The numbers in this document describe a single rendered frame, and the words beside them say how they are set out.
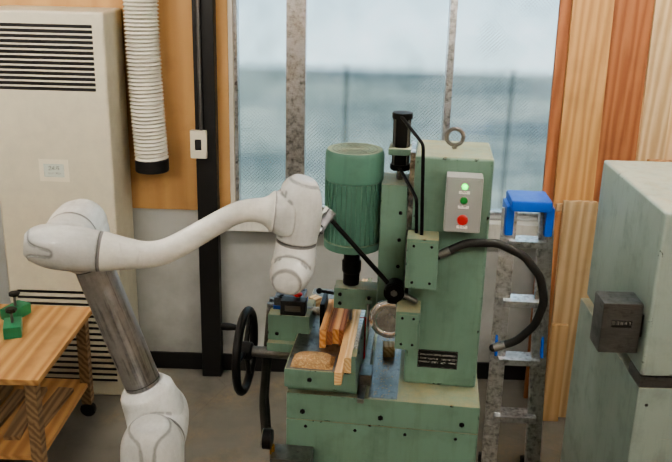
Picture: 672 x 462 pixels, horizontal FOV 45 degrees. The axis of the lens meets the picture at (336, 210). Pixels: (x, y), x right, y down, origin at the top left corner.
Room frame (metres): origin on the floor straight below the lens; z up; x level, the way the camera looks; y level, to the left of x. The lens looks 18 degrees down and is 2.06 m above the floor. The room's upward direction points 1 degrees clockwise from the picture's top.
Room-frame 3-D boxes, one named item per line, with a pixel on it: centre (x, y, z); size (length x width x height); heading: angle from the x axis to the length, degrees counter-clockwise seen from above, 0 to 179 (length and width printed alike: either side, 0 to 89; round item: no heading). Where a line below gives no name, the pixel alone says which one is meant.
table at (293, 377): (2.39, 0.05, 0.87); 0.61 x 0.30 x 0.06; 174
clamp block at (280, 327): (2.40, 0.13, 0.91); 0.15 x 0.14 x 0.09; 174
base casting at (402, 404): (2.32, -0.17, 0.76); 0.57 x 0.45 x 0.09; 84
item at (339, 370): (2.34, -0.05, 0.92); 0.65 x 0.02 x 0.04; 174
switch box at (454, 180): (2.16, -0.36, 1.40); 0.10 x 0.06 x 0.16; 84
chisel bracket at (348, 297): (2.33, -0.07, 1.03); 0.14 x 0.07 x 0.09; 84
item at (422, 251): (2.16, -0.25, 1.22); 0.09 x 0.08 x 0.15; 84
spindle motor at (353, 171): (2.34, -0.05, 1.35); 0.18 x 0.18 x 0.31
